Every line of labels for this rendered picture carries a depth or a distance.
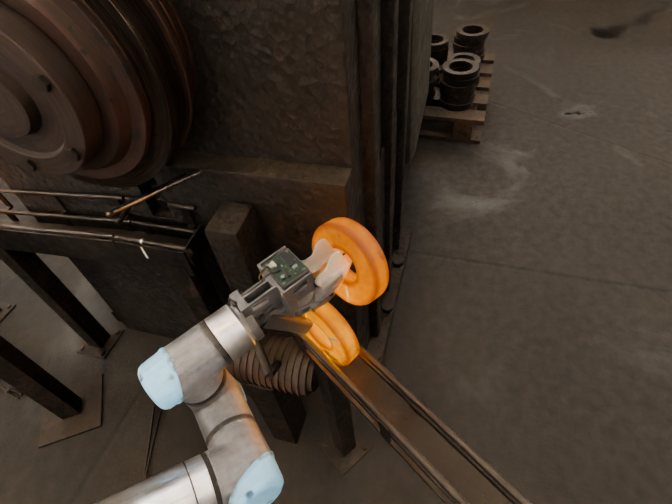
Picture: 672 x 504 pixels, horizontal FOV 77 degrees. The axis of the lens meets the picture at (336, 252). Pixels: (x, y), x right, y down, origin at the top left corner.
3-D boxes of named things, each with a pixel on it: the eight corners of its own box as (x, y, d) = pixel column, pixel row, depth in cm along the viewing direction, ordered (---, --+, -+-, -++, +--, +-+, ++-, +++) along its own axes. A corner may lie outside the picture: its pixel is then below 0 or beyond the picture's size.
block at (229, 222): (248, 265, 112) (223, 196, 94) (276, 270, 110) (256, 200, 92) (231, 297, 105) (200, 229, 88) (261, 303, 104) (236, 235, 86)
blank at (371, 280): (317, 208, 75) (302, 216, 73) (384, 225, 64) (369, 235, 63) (332, 282, 82) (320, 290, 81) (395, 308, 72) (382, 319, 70)
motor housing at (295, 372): (277, 402, 145) (238, 315, 105) (340, 418, 139) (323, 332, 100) (263, 440, 137) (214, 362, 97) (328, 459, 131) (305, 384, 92)
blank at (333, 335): (329, 347, 90) (318, 358, 89) (292, 288, 86) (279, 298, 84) (374, 362, 77) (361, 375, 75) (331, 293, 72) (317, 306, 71)
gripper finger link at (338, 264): (363, 240, 65) (316, 275, 63) (366, 263, 70) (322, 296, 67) (350, 229, 67) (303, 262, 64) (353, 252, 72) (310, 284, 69)
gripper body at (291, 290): (317, 271, 61) (247, 322, 57) (326, 302, 68) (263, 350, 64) (287, 241, 65) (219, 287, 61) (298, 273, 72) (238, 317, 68)
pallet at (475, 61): (277, 123, 263) (262, 50, 230) (320, 63, 313) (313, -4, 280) (479, 144, 231) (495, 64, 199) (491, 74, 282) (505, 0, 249)
